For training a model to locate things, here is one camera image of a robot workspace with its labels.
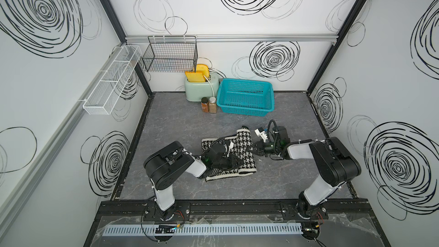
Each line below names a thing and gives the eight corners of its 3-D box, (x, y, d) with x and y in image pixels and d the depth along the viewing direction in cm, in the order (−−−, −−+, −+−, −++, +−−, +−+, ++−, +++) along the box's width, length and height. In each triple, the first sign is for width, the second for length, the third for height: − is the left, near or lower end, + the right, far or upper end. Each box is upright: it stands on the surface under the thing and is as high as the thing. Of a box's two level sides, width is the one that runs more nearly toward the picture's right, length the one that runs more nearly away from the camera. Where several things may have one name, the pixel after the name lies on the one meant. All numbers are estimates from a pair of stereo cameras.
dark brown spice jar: (202, 112, 111) (201, 102, 103) (203, 107, 114) (201, 96, 106) (208, 112, 111) (207, 102, 103) (209, 107, 114) (208, 96, 106)
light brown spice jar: (209, 114, 111) (208, 103, 102) (210, 108, 114) (209, 96, 106) (216, 114, 111) (215, 103, 102) (216, 108, 114) (216, 96, 106)
